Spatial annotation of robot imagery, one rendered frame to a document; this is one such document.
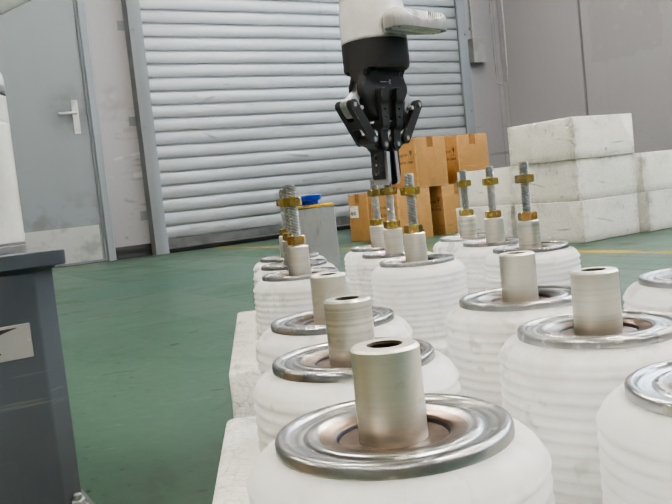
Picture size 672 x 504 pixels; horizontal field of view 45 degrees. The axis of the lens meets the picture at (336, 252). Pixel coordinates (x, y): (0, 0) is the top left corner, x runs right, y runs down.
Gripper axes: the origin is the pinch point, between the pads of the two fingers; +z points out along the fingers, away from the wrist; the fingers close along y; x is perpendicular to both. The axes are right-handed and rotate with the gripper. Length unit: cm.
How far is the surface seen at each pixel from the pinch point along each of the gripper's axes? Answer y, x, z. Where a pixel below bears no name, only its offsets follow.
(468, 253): -4.6, 7.1, 10.5
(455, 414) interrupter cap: 50, 44, 9
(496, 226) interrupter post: -8.4, 8.6, 7.9
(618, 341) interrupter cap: 38, 44, 9
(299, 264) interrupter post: 17.2, 2.4, 8.7
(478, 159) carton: -357, -226, -7
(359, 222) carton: -307, -285, 25
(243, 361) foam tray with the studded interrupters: 23.8, 0.3, 17.1
